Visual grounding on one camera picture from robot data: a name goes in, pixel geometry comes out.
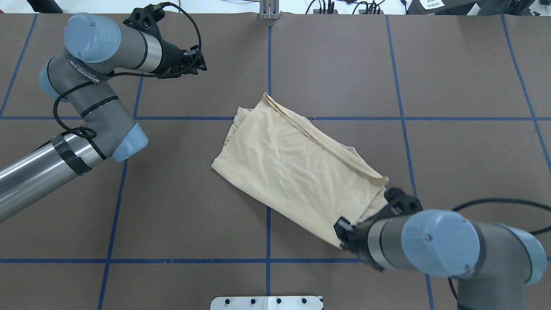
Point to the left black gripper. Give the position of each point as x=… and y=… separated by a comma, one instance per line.
x=171, y=55

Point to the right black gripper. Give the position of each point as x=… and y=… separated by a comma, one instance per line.
x=358, y=238

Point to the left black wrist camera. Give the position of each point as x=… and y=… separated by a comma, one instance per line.
x=146, y=19

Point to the black power adapter box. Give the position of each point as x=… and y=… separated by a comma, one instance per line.
x=440, y=7

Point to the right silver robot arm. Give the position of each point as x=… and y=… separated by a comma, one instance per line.
x=492, y=263

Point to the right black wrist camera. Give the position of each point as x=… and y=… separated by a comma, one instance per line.
x=399, y=203

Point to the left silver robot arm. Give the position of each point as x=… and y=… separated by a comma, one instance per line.
x=96, y=124

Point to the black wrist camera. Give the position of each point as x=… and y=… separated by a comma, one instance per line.
x=146, y=19
x=399, y=203

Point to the cream yellow long-sleeve shirt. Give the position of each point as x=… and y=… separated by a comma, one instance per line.
x=281, y=159

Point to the aluminium frame post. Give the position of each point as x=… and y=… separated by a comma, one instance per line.
x=269, y=9

